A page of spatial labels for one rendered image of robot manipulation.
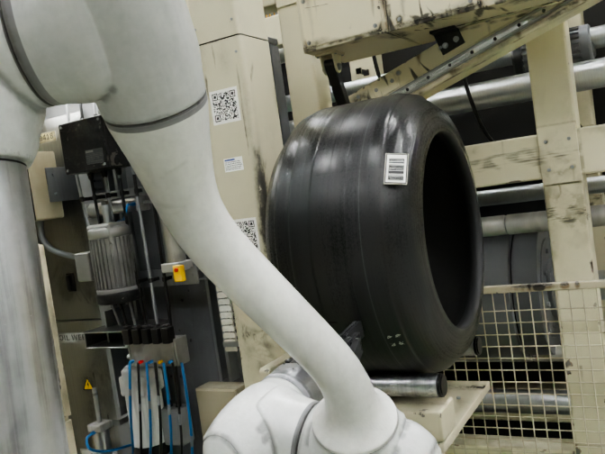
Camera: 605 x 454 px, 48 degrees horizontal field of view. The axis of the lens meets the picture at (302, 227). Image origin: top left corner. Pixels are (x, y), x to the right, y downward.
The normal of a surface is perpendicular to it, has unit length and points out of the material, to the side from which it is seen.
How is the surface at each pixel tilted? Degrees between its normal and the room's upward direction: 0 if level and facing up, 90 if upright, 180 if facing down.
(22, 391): 83
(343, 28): 90
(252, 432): 52
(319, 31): 90
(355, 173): 62
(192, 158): 122
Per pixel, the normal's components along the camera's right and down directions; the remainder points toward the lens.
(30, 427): 0.72, -0.18
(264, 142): 0.87, -0.10
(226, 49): -0.47, 0.11
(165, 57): 0.59, 0.36
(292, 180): -0.48, -0.37
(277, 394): 0.07, -0.96
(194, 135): 0.80, 0.39
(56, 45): 0.18, 0.48
